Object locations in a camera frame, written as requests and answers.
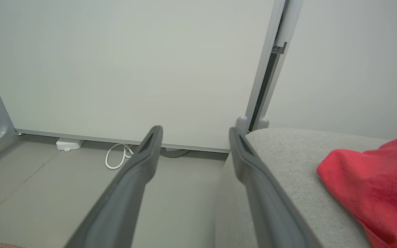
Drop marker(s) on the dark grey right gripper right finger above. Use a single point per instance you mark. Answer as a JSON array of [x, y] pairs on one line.
[[264, 199]]

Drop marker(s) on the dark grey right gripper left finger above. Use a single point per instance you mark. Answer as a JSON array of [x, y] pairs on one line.
[[122, 193]]

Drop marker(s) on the red basketball jersey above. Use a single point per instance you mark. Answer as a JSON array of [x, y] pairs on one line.
[[377, 186]]

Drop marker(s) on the grey fabric sofa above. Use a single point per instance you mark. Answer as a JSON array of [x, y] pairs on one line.
[[288, 155]]

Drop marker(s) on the white power adapter box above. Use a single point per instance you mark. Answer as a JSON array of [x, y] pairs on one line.
[[68, 144]]

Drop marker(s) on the short grey partition leg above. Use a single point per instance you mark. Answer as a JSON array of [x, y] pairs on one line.
[[241, 124], [264, 123]]

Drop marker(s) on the large white partition panel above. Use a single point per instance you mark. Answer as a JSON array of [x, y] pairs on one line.
[[133, 69]]

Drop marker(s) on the narrow white partition panel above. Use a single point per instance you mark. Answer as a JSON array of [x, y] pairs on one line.
[[350, 62]]

